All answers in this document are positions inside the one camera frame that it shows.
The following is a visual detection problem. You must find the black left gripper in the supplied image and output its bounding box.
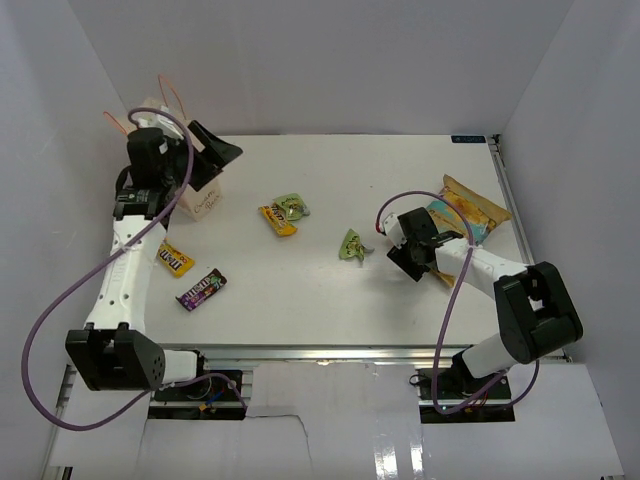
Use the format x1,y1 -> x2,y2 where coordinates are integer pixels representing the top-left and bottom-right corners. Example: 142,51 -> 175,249
162,120 -> 243,191

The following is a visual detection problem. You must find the beige paper bag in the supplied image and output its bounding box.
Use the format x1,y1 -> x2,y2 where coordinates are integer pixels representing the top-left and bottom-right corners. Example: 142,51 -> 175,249
103,74 -> 222,221

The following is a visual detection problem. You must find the kettle chips bag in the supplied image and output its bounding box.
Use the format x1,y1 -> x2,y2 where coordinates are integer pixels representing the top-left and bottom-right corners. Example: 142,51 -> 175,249
424,173 -> 514,289

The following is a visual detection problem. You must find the green mints packet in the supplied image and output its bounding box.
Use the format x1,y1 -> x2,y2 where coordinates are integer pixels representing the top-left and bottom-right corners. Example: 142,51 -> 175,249
274,193 -> 311,222
338,229 -> 375,262

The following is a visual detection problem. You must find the yellow candy bar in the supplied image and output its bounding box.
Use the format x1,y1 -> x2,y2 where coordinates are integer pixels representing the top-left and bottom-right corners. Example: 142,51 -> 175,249
259,204 -> 297,237

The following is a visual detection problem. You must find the yellow M&M packet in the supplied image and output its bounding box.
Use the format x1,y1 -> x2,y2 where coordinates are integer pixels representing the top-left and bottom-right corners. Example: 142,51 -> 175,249
157,240 -> 195,278

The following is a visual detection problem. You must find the brown M&M packet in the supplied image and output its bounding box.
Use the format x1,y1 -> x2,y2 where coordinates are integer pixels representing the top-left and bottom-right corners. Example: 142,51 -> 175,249
176,268 -> 228,311

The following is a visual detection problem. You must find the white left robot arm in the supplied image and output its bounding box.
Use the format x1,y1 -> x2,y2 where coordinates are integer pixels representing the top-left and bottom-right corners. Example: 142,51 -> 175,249
89,135 -> 452,348

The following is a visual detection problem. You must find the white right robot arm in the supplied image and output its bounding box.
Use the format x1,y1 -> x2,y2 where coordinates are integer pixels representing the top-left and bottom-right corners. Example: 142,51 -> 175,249
381,207 -> 584,399

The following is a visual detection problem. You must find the blue table label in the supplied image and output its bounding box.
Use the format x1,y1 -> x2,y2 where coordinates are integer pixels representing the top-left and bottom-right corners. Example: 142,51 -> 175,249
451,135 -> 486,144

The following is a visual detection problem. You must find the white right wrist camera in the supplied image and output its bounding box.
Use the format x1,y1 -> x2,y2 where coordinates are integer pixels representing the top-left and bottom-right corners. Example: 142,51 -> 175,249
380,213 -> 406,248

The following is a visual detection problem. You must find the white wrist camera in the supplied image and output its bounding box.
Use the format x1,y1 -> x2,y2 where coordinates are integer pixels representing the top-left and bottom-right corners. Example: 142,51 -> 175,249
138,112 -> 184,140
380,213 -> 406,248

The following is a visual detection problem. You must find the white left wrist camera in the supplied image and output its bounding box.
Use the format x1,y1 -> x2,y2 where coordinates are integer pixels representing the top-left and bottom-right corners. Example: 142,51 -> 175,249
138,112 -> 184,140

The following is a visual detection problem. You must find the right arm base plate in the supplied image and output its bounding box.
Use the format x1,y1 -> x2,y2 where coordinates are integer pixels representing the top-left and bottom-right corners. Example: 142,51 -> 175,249
409,367 -> 516,425

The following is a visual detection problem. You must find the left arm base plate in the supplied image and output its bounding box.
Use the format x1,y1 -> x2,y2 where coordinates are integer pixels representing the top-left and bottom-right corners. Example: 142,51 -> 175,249
148,370 -> 246,421

